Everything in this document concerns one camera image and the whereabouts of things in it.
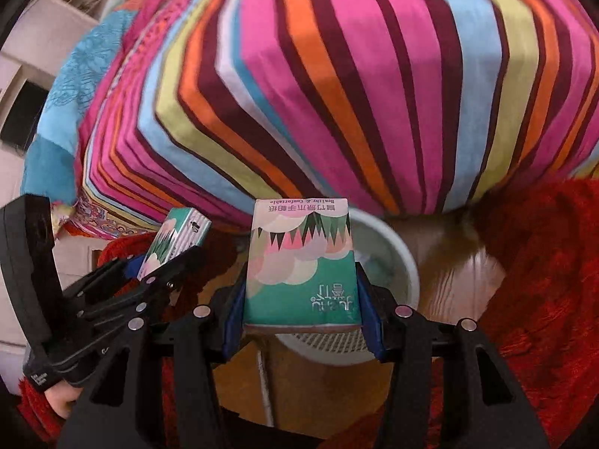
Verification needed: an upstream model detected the green tissue packet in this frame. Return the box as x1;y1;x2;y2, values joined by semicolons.
242;198;363;335
137;207;212;281

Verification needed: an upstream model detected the red fluffy rug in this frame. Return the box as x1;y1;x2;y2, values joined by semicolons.
328;175;599;449

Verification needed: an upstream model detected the paisley patterned cloth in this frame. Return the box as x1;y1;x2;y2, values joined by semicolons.
51;192;160;244

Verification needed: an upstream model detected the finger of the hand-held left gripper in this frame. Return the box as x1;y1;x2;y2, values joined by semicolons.
61;255;143;312
72;245;207;335

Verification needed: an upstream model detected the white cable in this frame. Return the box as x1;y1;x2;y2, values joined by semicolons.
255;346;276;427

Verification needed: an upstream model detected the white mesh waste basket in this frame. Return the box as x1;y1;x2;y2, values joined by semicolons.
262;208;420;366

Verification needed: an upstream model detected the person's left hand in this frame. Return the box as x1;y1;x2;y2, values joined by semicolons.
44;380;83;420

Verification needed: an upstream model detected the person's left forearm red sleeve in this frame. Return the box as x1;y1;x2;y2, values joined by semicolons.
16;376;66;445

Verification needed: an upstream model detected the black screen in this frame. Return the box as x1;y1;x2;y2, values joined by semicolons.
0;79;48;150

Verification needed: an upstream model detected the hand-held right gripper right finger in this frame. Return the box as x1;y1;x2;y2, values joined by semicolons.
353;262;550;449

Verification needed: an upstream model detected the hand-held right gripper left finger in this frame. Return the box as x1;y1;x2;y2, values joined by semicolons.
56;262;253;449

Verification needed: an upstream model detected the striped bed sheet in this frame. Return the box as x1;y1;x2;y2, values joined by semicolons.
77;0;599;235

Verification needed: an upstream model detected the blue floral blanket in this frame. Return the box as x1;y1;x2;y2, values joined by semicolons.
25;9;141;207

